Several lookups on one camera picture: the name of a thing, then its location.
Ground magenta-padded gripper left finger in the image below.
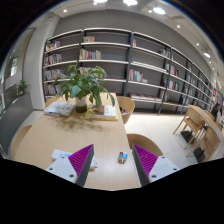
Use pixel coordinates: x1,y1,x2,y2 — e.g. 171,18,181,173
45,143,96,188

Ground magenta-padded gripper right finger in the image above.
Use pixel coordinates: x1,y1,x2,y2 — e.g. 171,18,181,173
131,143,180,187

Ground white charger block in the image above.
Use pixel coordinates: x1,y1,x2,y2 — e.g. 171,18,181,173
117,151,129,165

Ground round-backed wooden chair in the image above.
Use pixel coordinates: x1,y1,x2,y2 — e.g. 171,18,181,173
126,133,164,158
116,95,136,125
44,95,61,108

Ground white book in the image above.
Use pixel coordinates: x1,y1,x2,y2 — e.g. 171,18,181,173
43,101,76,118

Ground yellow book stack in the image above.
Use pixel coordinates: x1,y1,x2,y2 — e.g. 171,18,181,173
84,104,119,121

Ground wooden side table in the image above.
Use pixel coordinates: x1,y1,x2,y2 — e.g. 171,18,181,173
188,104,224,148

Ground person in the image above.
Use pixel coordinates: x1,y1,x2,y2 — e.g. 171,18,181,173
210,103,223,123

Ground green potted plant white pot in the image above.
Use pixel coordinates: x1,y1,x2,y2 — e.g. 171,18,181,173
54,61,117,114

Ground small green potted plant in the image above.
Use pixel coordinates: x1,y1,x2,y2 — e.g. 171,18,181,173
16,79,32,97

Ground grey shelf unit with books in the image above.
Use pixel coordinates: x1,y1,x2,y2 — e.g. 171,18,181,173
42,27,214,116

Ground round ceiling lights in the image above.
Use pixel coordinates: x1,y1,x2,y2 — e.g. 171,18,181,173
61,0,213,59

